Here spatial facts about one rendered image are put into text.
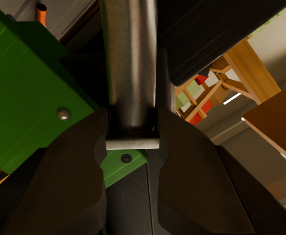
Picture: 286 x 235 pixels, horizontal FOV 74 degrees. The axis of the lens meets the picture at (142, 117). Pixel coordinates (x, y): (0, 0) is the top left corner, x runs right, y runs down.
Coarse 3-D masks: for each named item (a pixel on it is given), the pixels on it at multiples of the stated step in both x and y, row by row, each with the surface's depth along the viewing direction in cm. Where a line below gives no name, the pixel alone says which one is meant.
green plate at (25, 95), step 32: (0, 32) 12; (32, 32) 17; (0, 64) 13; (32, 64) 13; (0, 96) 14; (32, 96) 14; (64, 96) 14; (0, 128) 16; (32, 128) 16; (64, 128) 16; (0, 160) 17; (128, 160) 17
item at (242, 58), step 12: (240, 48) 79; (252, 48) 78; (228, 60) 85; (240, 60) 80; (252, 60) 79; (240, 72) 81; (252, 72) 80; (264, 72) 80; (252, 84) 82; (264, 84) 81; (276, 84) 80; (252, 96) 89; (264, 96) 82
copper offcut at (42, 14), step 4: (40, 4) 45; (36, 8) 46; (40, 8) 45; (44, 8) 46; (36, 12) 47; (40, 12) 46; (44, 12) 46; (40, 16) 47; (44, 16) 47; (40, 20) 48; (44, 20) 48; (44, 24) 50
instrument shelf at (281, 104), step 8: (280, 96) 59; (264, 104) 62; (272, 104) 58; (280, 104) 55; (248, 112) 64; (256, 112) 61; (264, 112) 57; (272, 112) 54; (280, 112) 52; (248, 120) 60; (256, 120) 57; (264, 120) 54; (272, 120) 51; (280, 120) 49; (256, 128) 54; (264, 128) 51; (272, 128) 48; (280, 128) 46; (264, 136) 50; (272, 136) 46; (280, 136) 44; (272, 144) 47; (280, 144) 42
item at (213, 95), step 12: (192, 84) 351; (204, 84) 428; (216, 84) 373; (180, 96) 329; (192, 96) 343; (204, 96) 385; (216, 96) 379; (180, 108) 376; (192, 108) 369; (204, 108) 355; (192, 120) 340
